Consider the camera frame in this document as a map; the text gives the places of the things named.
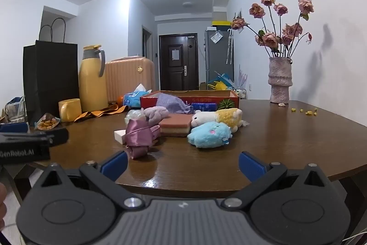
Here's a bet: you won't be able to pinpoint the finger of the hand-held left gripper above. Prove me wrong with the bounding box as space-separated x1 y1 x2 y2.
0 127 70 146
0 122 29 134

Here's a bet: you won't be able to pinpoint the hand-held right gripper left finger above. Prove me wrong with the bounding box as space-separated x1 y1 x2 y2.
36 151 144 209

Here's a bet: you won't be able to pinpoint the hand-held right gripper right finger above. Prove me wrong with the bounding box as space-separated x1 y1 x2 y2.
224 152 331 209

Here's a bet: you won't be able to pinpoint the white foam block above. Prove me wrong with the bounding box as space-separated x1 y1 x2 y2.
114 130 128 145

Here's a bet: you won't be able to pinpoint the pink satin scrunchie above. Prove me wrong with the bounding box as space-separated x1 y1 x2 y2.
125 118 161 160

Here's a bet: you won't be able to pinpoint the light blue plush toy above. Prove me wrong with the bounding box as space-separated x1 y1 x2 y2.
187 121 233 149

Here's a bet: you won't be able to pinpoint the clear plastic bag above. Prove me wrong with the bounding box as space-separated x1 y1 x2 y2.
124 110 147 125

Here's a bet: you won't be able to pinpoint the white yellow plush toy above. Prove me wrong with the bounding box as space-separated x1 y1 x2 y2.
190 107 250 132

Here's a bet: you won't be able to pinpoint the mauve fuzzy plush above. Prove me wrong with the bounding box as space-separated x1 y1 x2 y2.
142 106 170 127

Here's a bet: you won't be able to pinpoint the red cardboard box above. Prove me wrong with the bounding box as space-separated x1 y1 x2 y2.
139 90 240 113

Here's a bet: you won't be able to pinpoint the pink sponge block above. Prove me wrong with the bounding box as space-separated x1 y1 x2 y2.
159 114 193 138

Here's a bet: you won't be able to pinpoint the lavender knitted cloth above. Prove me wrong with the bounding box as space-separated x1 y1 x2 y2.
156 93 195 114

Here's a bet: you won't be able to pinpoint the person's left hand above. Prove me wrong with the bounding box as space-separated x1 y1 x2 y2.
0 185 8 220

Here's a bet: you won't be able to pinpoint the clear snack packet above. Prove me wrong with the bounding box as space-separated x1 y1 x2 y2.
35 113 61 131

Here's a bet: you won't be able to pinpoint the yellow mug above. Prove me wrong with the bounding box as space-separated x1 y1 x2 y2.
58 99 83 123

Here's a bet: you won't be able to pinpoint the black paper bag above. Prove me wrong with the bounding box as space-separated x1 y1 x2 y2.
23 18 80 125

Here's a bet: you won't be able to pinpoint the yellow thermos jug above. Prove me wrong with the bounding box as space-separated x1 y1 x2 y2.
78 45 108 113

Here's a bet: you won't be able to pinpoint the blue tissue pack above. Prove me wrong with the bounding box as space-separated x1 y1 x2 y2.
123 84 152 108

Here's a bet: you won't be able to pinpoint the scattered yellow crumbs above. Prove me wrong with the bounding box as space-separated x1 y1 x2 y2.
291 108 318 116

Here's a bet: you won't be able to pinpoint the lilac plastic hangers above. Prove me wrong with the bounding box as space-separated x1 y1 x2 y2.
238 69 249 89

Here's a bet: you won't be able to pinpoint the pink ribbed suitcase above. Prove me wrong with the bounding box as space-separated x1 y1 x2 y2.
105 57 156 104

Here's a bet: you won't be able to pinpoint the blue and yellow bags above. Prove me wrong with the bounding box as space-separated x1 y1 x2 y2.
207 72 234 91

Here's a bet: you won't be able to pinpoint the pink ceramic vase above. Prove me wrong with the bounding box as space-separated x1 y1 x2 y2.
268 57 293 104

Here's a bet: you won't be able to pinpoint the dark brown door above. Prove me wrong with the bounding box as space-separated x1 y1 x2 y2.
159 33 199 92

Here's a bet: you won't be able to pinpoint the grey refrigerator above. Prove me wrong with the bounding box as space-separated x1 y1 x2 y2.
204 28 234 90

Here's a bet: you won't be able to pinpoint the white folded umbrella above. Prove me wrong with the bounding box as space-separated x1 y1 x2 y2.
226 28 234 65

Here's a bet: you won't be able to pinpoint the bunch of dried pink roses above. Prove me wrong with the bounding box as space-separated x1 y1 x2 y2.
231 0 315 59

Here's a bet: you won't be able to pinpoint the wire trolley rack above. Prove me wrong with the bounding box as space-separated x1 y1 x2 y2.
229 87 247 99

